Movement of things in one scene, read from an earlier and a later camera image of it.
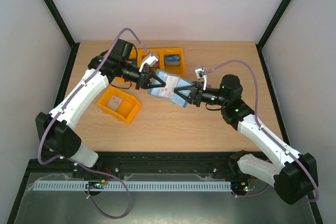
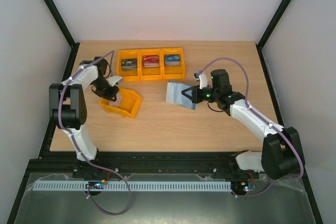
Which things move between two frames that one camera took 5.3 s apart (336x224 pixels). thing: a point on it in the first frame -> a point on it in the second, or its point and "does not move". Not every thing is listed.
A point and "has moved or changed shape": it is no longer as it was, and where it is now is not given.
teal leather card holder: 173,82 has moved or changed shape
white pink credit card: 168,90 -> 117,102
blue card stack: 172,60 does not move
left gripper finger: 152,74 -> 115,98
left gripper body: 144,77 -> 103,90
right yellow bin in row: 176,70 does not move
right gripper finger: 189,100 -> 193,97
